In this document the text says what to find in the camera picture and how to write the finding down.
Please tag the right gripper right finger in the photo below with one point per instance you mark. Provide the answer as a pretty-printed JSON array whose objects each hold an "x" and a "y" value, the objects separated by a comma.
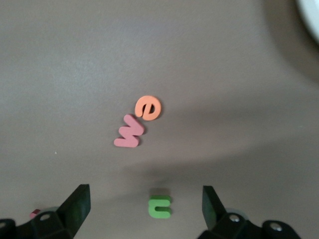
[{"x": 214, "y": 214}]

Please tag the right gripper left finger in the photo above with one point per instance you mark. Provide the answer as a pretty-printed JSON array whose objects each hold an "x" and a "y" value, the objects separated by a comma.
[{"x": 74, "y": 211}]

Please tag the green foam letter u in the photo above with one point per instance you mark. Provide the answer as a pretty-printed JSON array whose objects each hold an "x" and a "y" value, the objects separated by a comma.
[{"x": 152, "y": 206}]

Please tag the pink foam letter w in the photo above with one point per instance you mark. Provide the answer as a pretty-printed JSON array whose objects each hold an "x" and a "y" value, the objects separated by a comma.
[{"x": 127, "y": 130}]

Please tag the orange foam letter e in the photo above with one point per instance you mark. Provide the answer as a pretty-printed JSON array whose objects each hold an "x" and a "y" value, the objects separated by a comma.
[{"x": 149, "y": 100}]

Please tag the dark red foam letter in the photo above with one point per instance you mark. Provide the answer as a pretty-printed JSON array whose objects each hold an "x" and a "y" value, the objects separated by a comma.
[{"x": 35, "y": 213}]

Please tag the brown table cover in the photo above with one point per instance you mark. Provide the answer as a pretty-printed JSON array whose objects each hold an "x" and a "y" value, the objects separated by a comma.
[{"x": 74, "y": 74}]

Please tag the beige brown plate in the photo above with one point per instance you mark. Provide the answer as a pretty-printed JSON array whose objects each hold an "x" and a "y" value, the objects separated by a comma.
[{"x": 312, "y": 15}]

